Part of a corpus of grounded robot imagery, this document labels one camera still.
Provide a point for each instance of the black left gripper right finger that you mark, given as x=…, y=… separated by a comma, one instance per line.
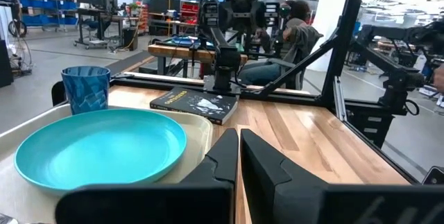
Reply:
x=312, y=203

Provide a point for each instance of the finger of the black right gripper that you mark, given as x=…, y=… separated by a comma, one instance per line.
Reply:
x=272, y=10
x=209, y=16

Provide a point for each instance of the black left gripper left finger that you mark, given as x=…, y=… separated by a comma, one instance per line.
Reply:
x=173, y=203

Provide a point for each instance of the teal plastic plate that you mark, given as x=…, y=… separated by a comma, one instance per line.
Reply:
x=100, y=147

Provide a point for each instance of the blue patterned plastic cup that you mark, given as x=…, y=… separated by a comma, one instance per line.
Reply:
x=86, y=90

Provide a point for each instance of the black neighbouring robot arm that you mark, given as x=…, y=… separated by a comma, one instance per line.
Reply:
x=392, y=61

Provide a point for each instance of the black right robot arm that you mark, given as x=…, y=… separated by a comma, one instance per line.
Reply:
x=223, y=61

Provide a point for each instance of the beige plastic tray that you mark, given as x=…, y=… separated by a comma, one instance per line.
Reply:
x=197, y=137

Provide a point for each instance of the red storage bins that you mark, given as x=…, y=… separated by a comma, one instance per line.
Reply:
x=189, y=11

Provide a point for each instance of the person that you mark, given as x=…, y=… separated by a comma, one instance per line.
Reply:
x=298, y=40

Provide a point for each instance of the wooden neighbouring table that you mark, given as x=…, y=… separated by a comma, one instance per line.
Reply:
x=184, y=52

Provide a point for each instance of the black paperback book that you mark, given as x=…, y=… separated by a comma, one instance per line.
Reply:
x=194, y=104

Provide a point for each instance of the shelf with blue bins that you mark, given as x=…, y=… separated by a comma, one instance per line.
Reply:
x=45, y=5

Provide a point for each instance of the person's hand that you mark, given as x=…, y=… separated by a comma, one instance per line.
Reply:
x=440, y=78

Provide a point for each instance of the black aluminium table frame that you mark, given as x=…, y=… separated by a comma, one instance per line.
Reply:
x=341, y=43

